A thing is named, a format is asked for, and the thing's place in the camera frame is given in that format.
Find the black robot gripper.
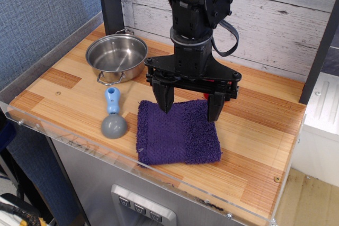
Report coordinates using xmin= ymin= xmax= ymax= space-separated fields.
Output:
xmin=145 ymin=42 xmax=242 ymax=122

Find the red plastic dome cup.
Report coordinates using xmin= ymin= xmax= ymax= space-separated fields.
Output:
xmin=203 ymin=80 xmax=214 ymax=100

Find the dark purple terry cloth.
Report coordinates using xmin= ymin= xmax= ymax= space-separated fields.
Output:
xmin=136 ymin=100 xmax=222 ymax=165

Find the small stainless steel pot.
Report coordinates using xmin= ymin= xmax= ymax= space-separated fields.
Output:
xmin=85 ymin=31 xmax=148 ymax=86

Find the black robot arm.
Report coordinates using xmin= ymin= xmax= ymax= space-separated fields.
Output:
xmin=144 ymin=0 xmax=242 ymax=122

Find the clear acrylic table guard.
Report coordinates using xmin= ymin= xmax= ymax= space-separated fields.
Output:
xmin=1 ymin=14 xmax=306 ymax=225

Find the blue grey ice cream scoop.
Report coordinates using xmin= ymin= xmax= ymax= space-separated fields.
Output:
xmin=101 ymin=87 xmax=128 ymax=139

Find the stainless steel cabinet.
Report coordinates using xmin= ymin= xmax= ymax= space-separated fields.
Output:
xmin=49 ymin=138 xmax=240 ymax=225

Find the silver button control panel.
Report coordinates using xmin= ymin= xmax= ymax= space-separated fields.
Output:
xmin=111 ymin=184 xmax=177 ymax=225

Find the white ribbed appliance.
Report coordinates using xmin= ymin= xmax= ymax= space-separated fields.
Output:
xmin=291 ymin=73 xmax=338 ymax=186

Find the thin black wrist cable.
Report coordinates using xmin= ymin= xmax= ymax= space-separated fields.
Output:
xmin=211 ymin=18 xmax=240 ymax=58

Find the left dark metal post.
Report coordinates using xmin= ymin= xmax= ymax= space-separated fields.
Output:
xmin=101 ymin=0 xmax=124 ymax=35

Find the dark metal post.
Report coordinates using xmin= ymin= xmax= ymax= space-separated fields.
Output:
xmin=299 ymin=0 xmax=338 ymax=105
xmin=101 ymin=0 xmax=124 ymax=35

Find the right dark metal post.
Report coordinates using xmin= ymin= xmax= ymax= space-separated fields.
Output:
xmin=299 ymin=0 xmax=338 ymax=105

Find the yellow black braided cable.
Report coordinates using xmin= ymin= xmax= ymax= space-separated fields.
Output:
xmin=0 ymin=201 xmax=46 ymax=226

